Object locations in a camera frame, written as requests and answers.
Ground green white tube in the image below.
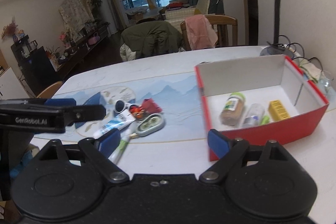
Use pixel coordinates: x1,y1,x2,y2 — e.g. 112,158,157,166
109,128,135,165

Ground blue white toothpaste tube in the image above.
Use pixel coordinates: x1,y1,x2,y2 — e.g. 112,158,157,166
93,110,135,139

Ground toothpick jar green lid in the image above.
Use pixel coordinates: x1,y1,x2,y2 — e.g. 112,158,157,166
220,92,245,126

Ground white sunglasses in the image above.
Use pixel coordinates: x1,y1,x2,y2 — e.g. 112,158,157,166
114,100,139,115

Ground orange keychain figure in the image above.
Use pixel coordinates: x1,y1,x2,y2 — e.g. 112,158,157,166
129,105,147,121

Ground light blue correction tape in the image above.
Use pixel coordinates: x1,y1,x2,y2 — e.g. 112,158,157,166
135,113,165,138

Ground red binder clip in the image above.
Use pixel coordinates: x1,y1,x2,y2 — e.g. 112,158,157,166
141,98,162,114

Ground dark tv cabinet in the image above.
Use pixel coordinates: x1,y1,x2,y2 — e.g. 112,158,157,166
11,22,109,95

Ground clear plastic bottle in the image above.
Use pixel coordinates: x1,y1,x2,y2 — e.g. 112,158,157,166
241,103,265,128

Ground yellow small box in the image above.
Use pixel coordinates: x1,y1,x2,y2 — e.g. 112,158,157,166
268,100,290,122

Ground red white cardboard box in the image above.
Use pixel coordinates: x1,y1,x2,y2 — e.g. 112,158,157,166
195,55,329,145

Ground blue landscape table mat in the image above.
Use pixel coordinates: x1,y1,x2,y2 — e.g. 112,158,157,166
37,72,206,143

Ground floral hanging cloth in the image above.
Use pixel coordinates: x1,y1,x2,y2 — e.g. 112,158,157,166
59,0,95,42

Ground white green cloth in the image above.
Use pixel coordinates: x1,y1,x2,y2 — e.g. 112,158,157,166
299,59,321,84

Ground clear drinking glass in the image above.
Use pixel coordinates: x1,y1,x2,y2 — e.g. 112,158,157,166
317,70,334,96

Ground olive green jacket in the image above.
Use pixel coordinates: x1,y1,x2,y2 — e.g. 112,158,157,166
120,20,186,62

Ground pink cloth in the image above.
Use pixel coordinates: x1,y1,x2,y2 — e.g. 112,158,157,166
185,14,218,50

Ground wooden chair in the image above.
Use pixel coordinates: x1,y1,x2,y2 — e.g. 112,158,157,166
180,15,238,51

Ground sofa with blankets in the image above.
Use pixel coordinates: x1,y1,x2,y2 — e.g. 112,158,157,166
165,0,224,32

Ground black lamp cable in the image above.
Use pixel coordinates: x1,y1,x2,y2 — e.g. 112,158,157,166
266,35,326,75

